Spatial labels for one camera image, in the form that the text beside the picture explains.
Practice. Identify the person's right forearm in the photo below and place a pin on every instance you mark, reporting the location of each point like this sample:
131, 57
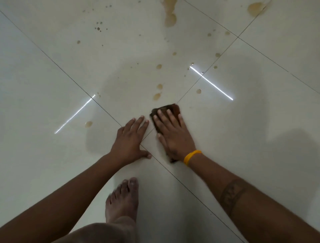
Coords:
250, 202

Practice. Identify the person's left forearm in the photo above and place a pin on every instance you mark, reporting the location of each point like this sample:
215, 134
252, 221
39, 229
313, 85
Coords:
60, 202

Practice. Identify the person's left middle finger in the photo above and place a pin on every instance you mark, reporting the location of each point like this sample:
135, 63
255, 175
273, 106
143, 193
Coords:
137, 124

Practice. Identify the person's left little finger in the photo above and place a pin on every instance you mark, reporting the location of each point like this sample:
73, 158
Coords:
120, 131

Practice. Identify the person's right little finger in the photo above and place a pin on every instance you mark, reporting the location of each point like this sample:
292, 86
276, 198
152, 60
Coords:
181, 121

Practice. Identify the person's left thumb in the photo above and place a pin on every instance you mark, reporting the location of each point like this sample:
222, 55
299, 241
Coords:
146, 155

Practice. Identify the person's right hand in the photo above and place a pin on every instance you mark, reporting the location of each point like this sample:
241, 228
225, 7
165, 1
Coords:
176, 141

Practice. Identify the brown liquid spill drops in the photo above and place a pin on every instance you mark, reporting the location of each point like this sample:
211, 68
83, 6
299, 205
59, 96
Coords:
170, 20

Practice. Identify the yellow wristband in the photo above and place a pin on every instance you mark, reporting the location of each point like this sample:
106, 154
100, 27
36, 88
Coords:
190, 155

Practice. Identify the person's right thumb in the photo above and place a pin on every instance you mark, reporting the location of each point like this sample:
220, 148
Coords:
162, 140

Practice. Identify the brown cleaning cloth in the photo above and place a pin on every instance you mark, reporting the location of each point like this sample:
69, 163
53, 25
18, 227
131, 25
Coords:
166, 108

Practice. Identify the person's left hand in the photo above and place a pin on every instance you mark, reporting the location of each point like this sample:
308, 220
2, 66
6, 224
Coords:
128, 146

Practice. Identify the person's leg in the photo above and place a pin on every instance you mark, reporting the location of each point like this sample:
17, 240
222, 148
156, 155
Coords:
105, 232

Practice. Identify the person's bare foot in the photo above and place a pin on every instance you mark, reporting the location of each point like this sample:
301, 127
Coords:
122, 202

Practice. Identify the person's right middle finger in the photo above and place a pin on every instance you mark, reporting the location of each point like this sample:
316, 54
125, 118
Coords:
165, 119

